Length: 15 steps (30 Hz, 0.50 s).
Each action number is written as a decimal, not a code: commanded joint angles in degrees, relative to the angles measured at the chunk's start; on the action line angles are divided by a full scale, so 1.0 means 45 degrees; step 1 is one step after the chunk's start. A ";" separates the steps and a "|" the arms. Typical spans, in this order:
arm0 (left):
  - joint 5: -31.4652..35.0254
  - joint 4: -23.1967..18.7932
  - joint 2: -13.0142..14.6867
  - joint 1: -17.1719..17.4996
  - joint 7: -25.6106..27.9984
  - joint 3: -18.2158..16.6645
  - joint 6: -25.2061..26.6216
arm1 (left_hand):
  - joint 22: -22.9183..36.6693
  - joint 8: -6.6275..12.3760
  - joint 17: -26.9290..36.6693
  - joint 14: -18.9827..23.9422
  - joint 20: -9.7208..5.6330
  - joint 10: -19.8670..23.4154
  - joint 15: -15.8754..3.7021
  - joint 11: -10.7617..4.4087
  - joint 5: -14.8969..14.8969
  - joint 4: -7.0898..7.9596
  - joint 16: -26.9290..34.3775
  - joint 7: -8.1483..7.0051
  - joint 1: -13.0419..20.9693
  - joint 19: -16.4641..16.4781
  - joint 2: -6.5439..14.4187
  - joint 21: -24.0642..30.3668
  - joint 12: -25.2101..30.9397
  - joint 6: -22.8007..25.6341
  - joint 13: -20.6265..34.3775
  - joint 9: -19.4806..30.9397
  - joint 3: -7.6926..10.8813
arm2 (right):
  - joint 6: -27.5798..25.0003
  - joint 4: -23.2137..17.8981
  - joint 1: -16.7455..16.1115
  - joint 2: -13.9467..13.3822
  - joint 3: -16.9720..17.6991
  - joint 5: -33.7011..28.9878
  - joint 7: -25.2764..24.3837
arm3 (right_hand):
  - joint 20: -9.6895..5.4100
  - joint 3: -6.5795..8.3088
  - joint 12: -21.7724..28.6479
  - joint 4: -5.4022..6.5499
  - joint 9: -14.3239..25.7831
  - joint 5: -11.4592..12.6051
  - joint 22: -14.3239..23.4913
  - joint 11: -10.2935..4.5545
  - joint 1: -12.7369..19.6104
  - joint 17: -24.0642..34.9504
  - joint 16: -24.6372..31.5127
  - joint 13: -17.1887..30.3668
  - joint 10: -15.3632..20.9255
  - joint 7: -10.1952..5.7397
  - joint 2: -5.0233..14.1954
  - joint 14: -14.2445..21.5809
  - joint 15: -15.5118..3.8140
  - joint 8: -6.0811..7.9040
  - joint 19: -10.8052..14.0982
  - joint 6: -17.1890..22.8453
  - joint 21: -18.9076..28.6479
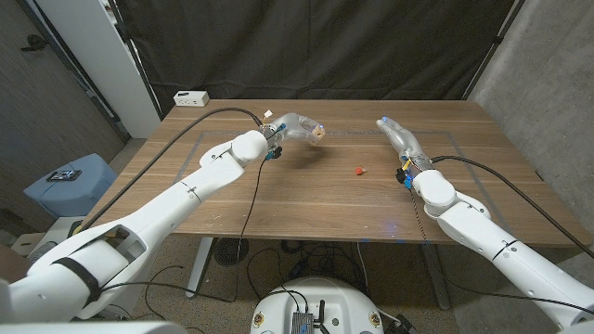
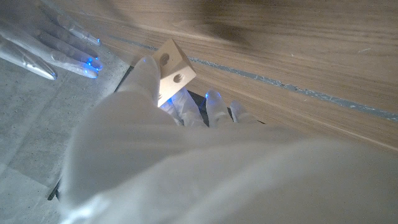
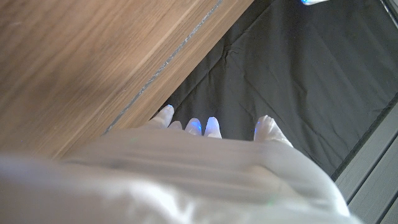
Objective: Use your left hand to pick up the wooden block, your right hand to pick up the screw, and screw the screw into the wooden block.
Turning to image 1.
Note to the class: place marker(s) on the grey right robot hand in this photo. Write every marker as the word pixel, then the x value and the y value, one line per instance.
pixel 408 141

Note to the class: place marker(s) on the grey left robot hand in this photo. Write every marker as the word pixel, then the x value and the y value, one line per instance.
pixel 297 127

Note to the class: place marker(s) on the small wooden block with holes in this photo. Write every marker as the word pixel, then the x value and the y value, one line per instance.
pixel 318 133

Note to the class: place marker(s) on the red screw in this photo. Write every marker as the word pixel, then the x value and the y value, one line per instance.
pixel 359 170

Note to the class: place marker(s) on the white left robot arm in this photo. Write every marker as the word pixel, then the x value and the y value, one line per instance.
pixel 162 209

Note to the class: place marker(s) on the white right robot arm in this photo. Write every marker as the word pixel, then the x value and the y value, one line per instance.
pixel 487 236

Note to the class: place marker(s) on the black backdrop curtain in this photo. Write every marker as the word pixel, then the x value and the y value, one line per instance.
pixel 301 46

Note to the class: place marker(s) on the white power strip box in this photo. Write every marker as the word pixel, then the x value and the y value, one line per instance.
pixel 191 98

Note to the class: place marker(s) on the black backdrop stand pole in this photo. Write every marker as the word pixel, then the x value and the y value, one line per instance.
pixel 134 60
pixel 492 46

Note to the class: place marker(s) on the grey table leg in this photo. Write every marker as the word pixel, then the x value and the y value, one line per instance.
pixel 436 278

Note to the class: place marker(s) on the black round floor fan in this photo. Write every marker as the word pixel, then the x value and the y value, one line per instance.
pixel 231 251

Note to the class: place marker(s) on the white table leg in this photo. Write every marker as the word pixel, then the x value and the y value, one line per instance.
pixel 199 269

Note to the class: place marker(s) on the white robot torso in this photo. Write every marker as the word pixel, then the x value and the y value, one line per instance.
pixel 334 301

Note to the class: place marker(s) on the small grey finned box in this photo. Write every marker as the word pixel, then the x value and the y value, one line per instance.
pixel 301 324

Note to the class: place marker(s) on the blue stool with phone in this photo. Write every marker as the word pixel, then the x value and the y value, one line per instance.
pixel 69 195

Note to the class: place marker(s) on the black phone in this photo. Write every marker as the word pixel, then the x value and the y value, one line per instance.
pixel 64 175

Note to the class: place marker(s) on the white base with yellow mark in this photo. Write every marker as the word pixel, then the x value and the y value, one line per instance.
pixel 60 227

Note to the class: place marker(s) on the person's bare leg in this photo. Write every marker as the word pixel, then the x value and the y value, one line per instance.
pixel 11 264

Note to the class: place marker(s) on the white wall panel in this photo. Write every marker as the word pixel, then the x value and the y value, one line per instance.
pixel 102 60

